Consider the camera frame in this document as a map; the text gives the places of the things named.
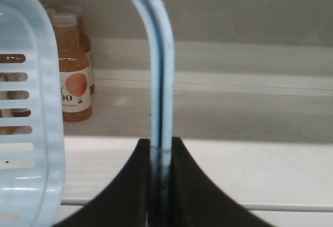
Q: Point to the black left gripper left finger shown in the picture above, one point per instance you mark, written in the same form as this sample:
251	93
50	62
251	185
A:
124	202

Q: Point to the orange peach juice bottle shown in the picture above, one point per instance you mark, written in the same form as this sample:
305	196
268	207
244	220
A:
73	67

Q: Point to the white supermarket shelving unit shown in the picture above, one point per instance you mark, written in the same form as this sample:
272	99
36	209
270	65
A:
252	102

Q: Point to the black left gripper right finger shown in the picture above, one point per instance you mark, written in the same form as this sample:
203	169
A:
196	201

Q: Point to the light blue plastic basket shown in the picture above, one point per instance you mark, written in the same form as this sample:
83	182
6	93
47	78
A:
33	165

